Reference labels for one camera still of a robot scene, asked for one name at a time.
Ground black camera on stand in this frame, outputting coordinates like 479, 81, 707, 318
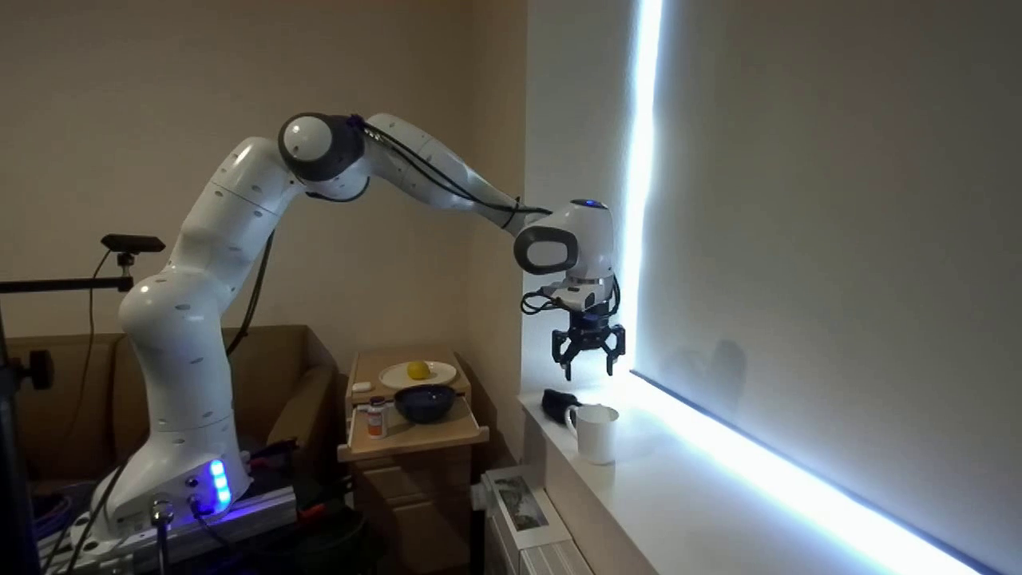
101, 233, 165, 269

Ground white window blind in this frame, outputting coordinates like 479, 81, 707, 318
635, 0, 1022, 575

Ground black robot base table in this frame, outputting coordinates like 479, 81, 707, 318
37, 454, 339, 575

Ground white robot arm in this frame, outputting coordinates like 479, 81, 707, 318
95, 112, 627, 534

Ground white radiator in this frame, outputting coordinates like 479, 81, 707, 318
479, 467, 595, 575

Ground white mug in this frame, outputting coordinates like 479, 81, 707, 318
564, 406, 621, 463

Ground dark object on sill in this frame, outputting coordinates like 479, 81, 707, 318
540, 388, 579, 421

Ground white window sill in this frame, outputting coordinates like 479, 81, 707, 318
521, 379, 982, 575

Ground wooden side table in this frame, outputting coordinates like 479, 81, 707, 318
339, 346, 488, 575

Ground black bowl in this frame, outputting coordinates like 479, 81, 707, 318
392, 384, 460, 423

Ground yellow lemon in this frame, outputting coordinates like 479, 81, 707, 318
407, 361, 430, 379

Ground white plate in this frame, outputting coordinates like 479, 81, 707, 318
380, 361, 458, 388

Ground orange pill bottle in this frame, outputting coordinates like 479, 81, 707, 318
367, 413, 386, 434

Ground brown armchair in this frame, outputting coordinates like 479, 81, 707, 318
9, 324, 339, 486

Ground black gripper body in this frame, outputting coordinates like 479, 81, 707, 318
521, 275, 621, 346

